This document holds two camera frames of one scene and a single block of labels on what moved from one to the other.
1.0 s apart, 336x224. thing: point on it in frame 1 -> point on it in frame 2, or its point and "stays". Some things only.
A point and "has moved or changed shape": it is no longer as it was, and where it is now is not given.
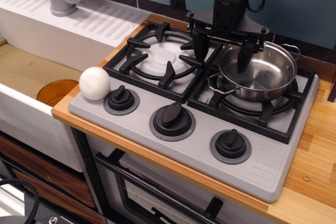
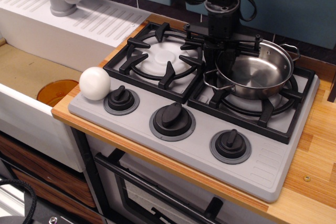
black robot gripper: [229, 20] -> [220, 12]
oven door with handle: [135, 192] stays
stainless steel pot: [266, 76] has moved or changed shape
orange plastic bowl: [51, 93] stays
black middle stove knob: [172, 123] stays
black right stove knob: [231, 147] stays
